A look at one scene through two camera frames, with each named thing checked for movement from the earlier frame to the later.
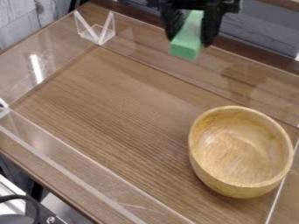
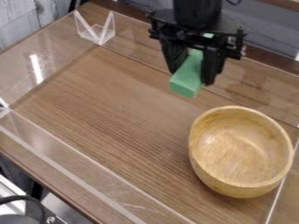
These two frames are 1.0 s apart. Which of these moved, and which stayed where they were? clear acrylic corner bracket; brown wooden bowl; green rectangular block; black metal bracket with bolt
Moved: green rectangular block
Stayed: brown wooden bowl; clear acrylic corner bracket; black metal bracket with bolt
